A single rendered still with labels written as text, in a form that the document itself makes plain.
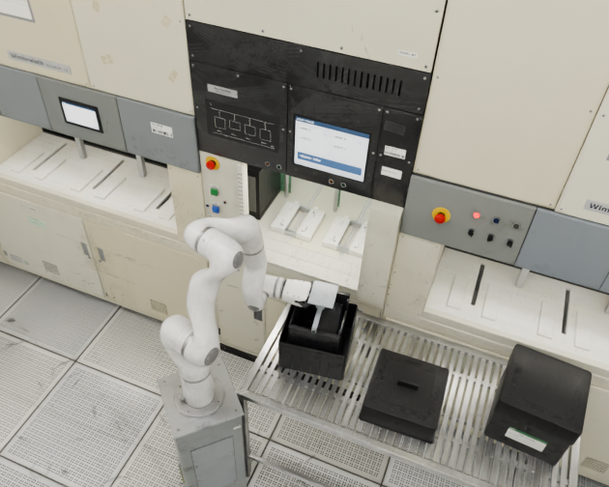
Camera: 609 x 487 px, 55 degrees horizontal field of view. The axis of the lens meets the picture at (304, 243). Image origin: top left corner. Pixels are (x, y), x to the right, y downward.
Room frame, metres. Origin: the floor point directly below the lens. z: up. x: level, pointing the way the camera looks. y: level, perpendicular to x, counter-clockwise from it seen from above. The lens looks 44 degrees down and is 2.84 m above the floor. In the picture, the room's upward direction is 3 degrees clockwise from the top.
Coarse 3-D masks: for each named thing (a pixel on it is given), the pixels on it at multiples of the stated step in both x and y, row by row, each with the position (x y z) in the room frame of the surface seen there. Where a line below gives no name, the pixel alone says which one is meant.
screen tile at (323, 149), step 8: (304, 128) 1.84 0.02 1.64; (312, 128) 1.83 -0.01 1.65; (312, 136) 1.83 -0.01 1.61; (320, 136) 1.82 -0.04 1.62; (328, 136) 1.81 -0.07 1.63; (304, 144) 1.84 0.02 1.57; (312, 144) 1.83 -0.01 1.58; (320, 144) 1.82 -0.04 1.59; (328, 144) 1.81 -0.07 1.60; (312, 152) 1.83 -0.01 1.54; (320, 152) 1.82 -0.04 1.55; (328, 152) 1.81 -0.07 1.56
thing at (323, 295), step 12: (312, 288) 1.52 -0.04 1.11; (324, 288) 1.53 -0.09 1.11; (336, 288) 1.53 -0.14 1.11; (312, 300) 1.47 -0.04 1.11; (324, 300) 1.47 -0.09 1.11; (336, 300) 1.59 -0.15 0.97; (348, 300) 1.57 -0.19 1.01; (300, 312) 1.61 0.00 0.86; (312, 312) 1.60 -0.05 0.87; (288, 336) 1.42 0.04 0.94; (300, 336) 1.41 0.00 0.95; (312, 336) 1.40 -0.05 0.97; (324, 336) 1.39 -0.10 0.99; (336, 336) 1.37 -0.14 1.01; (312, 348) 1.40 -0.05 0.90; (324, 348) 1.39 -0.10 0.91; (336, 348) 1.38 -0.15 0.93
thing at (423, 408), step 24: (384, 360) 1.38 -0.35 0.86; (408, 360) 1.39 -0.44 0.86; (384, 384) 1.27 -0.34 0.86; (408, 384) 1.26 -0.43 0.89; (432, 384) 1.28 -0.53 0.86; (384, 408) 1.17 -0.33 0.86; (408, 408) 1.17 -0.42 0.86; (432, 408) 1.18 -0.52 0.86; (408, 432) 1.12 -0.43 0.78; (432, 432) 1.09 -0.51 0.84
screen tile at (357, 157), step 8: (336, 136) 1.80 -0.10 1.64; (344, 136) 1.79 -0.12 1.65; (344, 144) 1.78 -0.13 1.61; (352, 144) 1.78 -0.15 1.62; (336, 152) 1.79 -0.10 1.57; (344, 152) 1.78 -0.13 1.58; (360, 152) 1.76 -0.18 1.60; (344, 160) 1.78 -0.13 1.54; (352, 160) 1.77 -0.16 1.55; (360, 160) 1.76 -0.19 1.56
